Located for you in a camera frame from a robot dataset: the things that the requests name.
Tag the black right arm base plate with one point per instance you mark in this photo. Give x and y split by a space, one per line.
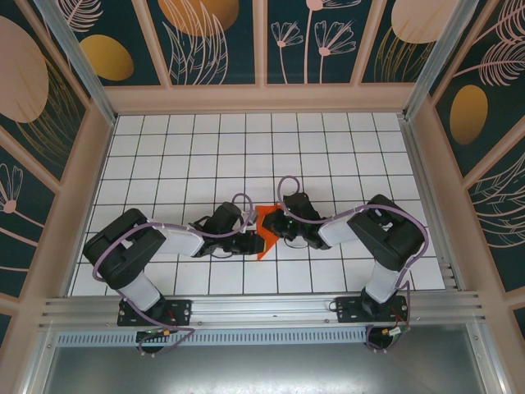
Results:
348 308

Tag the aluminium side rail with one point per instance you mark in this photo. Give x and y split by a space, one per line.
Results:
426 197

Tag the aluminium frame bar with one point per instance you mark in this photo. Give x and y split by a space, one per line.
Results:
488 361
39 365

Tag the grey metal sheet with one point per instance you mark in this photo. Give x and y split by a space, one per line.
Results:
262 369

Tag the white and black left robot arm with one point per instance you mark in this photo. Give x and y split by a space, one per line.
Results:
123 250

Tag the orange square paper sheet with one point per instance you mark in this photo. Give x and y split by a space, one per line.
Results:
263 210

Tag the aluminium corner post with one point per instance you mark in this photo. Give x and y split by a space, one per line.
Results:
82 70
435 61

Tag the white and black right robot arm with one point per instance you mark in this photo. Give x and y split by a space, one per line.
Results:
385 234

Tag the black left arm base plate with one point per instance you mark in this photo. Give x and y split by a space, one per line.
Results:
180 310

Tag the yellow power connector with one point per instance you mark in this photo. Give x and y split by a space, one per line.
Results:
386 331
166 332

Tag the aluminium mounting rail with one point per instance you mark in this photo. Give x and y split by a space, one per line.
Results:
262 308

